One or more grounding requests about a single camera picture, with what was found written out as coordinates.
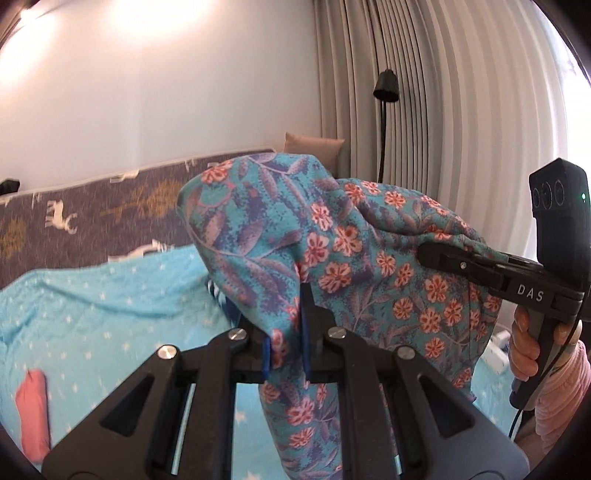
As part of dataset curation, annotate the floral teal garment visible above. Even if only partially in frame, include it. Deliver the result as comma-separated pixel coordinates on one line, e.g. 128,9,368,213
176,151,502,480

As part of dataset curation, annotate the person's right hand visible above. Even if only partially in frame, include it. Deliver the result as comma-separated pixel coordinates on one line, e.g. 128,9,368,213
507,306,584,384

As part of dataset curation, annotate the navy star fleece garment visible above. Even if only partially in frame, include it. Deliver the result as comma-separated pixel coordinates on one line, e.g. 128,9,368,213
205,276,230,315

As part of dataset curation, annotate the light blue star quilt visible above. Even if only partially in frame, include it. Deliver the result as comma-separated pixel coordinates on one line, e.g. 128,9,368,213
1,247,512,479

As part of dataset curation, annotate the beige pleated curtain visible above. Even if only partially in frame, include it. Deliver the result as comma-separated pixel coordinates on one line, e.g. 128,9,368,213
312,1,590,258

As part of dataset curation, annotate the beige cushion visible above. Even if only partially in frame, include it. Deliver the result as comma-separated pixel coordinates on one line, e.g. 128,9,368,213
283,132,345,174

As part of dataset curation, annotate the folded coral pink garment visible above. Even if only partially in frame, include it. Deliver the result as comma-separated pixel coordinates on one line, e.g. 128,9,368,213
15,369,50,465

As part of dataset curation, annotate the grey deer pattern mattress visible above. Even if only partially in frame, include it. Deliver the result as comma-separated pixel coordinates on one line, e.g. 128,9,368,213
0,149,279,289

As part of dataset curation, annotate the black floor lamp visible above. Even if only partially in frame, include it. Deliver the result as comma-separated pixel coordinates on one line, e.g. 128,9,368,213
373,69,400,183

